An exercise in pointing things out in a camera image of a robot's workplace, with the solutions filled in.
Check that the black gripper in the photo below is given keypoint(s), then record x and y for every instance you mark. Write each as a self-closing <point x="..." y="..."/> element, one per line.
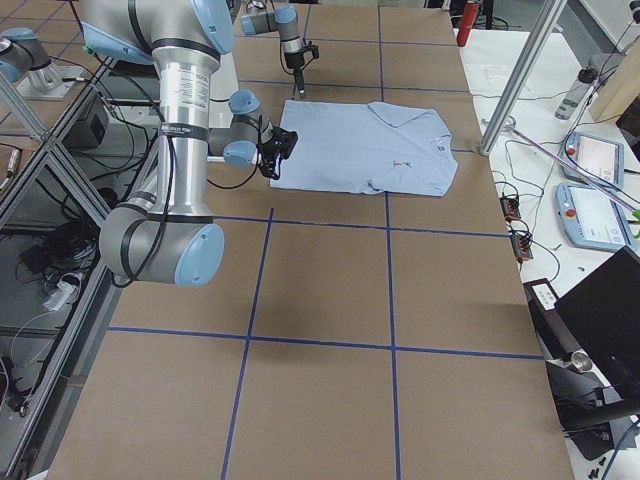
<point x="294" y="61"/>
<point x="270" y="159"/>

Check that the light blue t-shirt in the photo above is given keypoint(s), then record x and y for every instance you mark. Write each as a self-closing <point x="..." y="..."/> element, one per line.
<point x="367" y="149"/>

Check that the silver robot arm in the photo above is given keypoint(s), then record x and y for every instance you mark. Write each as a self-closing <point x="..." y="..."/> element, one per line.
<point x="165" y="231"/>
<point x="259" y="18"/>

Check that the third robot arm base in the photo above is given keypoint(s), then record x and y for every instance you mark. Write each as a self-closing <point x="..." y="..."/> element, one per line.
<point x="26" y="63"/>

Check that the red cylinder bottle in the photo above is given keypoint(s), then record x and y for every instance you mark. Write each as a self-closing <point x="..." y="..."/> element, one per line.
<point x="467" y="22"/>

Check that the grabber reacher stick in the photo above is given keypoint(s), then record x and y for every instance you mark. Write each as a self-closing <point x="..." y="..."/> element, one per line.
<point x="588" y="178"/>

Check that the orange black relay board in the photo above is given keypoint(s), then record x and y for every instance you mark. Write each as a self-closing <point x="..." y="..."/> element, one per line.
<point x="510" y="208"/>

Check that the far teach pendant tablet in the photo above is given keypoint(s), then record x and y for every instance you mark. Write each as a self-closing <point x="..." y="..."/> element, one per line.
<point x="600" y="157"/>

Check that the teach pendant tablet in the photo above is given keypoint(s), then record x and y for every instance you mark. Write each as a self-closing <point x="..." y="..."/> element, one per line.
<point x="600" y="157"/>
<point x="591" y="220"/>

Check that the near teach pendant tablet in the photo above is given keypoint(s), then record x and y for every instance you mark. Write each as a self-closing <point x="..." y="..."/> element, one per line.
<point x="591" y="220"/>

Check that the black laptop monitor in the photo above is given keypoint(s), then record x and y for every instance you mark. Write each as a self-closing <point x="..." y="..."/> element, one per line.
<point x="602" y="314"/>

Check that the aluminium frame post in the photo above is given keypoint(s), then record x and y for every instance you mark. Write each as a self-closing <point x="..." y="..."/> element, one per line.
<point x="536" y="40"/>

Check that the aluminium frame rack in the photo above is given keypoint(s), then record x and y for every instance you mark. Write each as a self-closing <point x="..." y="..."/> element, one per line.
<point x="65" y="164"/>

